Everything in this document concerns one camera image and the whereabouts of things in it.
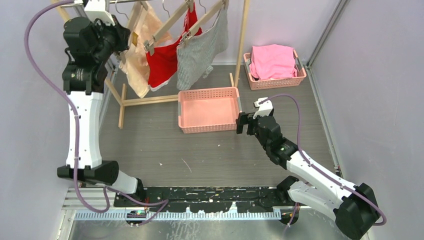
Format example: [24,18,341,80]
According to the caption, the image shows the grey striped underwear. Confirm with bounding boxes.
[176,8,229,91]

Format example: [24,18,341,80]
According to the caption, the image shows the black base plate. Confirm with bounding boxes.
[113,186,311,215]

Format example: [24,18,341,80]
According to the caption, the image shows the wooden clothes rack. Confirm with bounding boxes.
[50,0,251,130]

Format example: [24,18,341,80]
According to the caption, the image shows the beige underwear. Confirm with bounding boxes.
[119,2,163,98]

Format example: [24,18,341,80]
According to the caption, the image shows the beige hanger holding striped underwear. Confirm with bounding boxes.
[180,0,229,43]

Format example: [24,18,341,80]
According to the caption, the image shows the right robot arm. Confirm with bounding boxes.
[236,112,387,240]

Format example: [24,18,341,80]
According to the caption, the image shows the pink cloth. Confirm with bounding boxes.
[249,44,298,80]

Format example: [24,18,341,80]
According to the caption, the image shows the pink basket with clothes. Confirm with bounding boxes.
[243,48,308,91]

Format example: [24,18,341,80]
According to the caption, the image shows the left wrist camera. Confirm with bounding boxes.
[73,0,116,26]

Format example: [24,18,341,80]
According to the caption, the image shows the beige hanger holding red underwear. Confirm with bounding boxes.
[144,0,194,55]

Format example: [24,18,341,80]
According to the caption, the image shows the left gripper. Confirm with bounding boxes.
[90,14,130,65]

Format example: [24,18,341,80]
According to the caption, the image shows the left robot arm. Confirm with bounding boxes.
[57,15,147,207]

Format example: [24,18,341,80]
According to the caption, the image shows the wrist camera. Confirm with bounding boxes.
[253,97,274,119]
[73,0,116,26]

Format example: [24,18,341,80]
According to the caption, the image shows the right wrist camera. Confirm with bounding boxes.
[253,97,274,119]

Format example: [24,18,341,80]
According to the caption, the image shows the empty pink basket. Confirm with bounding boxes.
[178,87,242,134]

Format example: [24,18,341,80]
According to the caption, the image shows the beige clip hanger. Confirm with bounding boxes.
[119,1,149,64]

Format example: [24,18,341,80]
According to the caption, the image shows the red underwear white trim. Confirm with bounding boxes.
[146,9,198,92]

